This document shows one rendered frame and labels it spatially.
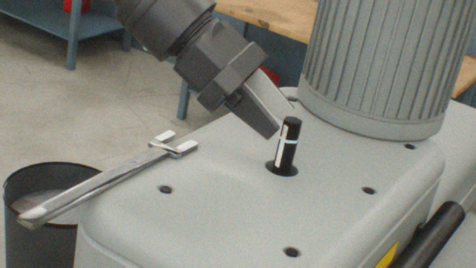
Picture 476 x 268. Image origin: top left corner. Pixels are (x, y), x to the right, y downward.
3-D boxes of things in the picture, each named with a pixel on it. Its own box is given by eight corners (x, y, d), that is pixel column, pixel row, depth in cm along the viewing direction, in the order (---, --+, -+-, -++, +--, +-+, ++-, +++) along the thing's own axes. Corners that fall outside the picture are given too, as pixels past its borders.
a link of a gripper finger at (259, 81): (297, 106, 85) (256, 67, 85) (278, 124, 87) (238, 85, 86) (300, 101, 86) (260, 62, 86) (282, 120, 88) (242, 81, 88)
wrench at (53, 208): (40, 236, 66) (41, 228, 66) (7, 217, 68) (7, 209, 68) (197, 149, 86) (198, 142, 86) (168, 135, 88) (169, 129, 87)
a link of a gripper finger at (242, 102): (265, 141, 82) (224, 100, 82) (285, 122, 81) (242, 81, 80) (261, 147, 81) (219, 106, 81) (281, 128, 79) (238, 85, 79)
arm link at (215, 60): (230, 95, 91) (157, 24, 91) (283, 39, 87) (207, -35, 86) (191, 134, 80) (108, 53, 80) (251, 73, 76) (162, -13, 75)
